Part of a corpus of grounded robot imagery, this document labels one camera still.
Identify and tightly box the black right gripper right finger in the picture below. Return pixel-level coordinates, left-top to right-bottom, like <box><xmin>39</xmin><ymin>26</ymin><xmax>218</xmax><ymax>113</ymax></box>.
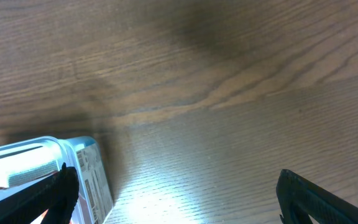
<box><xmin>276</xmin><ymin>169</ymin><xmax>358</xmax><ymax>224</ymax></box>

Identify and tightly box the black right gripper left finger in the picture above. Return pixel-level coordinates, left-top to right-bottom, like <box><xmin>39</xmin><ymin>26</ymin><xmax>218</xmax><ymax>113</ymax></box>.
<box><xmin>0</xmin><ymin>164</ymin><xmax>79</xmax><ymax>224</ymax></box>

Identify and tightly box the blue fever patch box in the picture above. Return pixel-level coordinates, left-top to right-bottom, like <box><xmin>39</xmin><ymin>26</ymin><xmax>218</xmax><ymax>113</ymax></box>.
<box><xmin>62</xmin><ymin>136</ymin><xmax>113</xmax><ymax>224</ymax></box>

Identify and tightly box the green white medicine box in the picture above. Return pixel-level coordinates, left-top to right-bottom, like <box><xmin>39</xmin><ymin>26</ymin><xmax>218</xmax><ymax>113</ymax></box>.
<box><xmin>0</xmin><ymin>158</ymin><xmax>59</xmax><ymax>188</ymax></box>

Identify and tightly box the clear plastic container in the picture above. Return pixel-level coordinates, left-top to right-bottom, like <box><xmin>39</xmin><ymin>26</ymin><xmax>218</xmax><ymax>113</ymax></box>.
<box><xmin>0</xmin><ymin>136</ymin><xmax>114</xmax><ymax>223</ymax></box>

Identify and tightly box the red white medicine box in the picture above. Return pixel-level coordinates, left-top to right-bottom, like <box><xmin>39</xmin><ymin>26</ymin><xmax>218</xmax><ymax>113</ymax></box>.
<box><xmin>0</xmin><ymin>186</ymin><xmax>47</xmax><ymax>224</ymax></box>

